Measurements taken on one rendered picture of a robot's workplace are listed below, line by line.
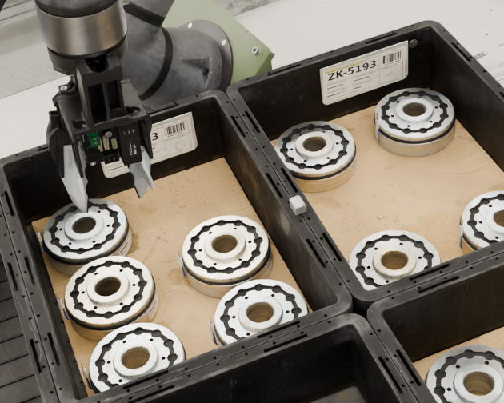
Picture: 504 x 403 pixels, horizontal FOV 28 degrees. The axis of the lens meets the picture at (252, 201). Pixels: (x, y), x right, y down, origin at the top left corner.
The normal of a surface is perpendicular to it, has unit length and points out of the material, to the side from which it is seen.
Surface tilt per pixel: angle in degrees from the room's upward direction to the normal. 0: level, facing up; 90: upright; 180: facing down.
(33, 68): 0
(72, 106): 5
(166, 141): 90
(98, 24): 90
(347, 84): 90
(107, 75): 90
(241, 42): 44
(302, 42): 0
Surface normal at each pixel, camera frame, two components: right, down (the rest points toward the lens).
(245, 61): -0.67, -0.22
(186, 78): 0.43, 0.18
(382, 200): -0.11, -0.71
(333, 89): 0.36, 0.62
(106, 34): 0.63, 0.52
